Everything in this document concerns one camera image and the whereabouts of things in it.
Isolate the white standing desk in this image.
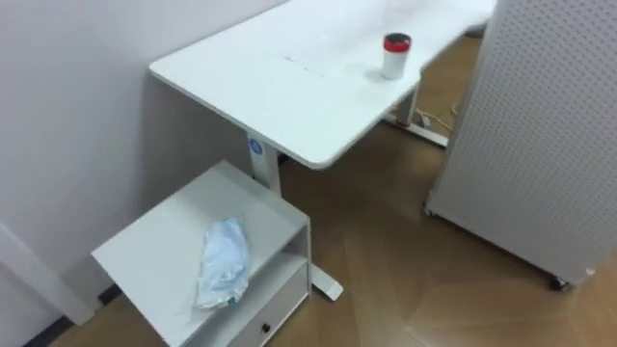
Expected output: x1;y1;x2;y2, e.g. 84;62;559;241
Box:
148;0;497;303

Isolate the clear blue plastic bag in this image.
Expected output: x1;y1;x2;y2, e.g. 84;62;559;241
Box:
194;217;253;310

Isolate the white canister with red lid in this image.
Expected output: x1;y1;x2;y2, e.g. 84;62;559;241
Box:
380;32;413;81

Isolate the white bedside cabinet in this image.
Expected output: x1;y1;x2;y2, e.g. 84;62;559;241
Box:
91;159;312;347

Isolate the white pegboard partition on casters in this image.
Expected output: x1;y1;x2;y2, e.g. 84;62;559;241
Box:
423;0;617;292

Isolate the beige floor cable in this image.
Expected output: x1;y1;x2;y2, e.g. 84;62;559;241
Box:
415;103;460;133

